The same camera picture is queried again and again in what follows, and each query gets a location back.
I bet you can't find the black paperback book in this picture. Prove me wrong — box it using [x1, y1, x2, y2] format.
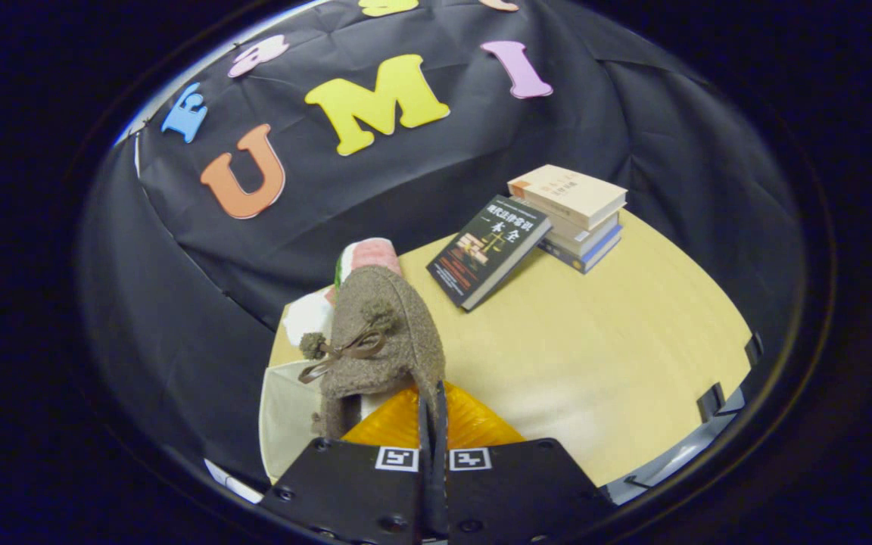
[426, 195, 553, 312]

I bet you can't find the watermelon slice plush toy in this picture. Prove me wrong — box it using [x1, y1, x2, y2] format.
[334, 237, 403, 292]

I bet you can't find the black backdrop cloth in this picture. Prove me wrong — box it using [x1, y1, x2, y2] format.
[76, 0, 808, 493]

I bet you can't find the white storage box grey lid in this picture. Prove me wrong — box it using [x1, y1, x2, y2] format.
[260, 360, 346, 483]

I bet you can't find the tan cover book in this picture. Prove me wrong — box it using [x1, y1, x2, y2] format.
[508, 165, 628, 230]

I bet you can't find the white paper sheet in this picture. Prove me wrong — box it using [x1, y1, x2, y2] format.
[205, 458, 263, 504]

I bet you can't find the brown fuzzy shoe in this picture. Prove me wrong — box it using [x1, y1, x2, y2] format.
[298, 265, 447, 440]

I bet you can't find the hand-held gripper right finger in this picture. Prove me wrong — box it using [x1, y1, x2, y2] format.
[434, 381, 616, 544]

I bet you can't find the white plush toy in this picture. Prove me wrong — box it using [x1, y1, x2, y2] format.
[282, 291, 336, 349]

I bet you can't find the blue cover book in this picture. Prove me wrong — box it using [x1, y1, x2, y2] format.
[538, 226, 624, 274]

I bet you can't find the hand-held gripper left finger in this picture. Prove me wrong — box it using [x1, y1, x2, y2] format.
[258, 386, 435, 545]

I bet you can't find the cream cover book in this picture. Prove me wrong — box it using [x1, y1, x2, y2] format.
[534, 208, 623, 257]

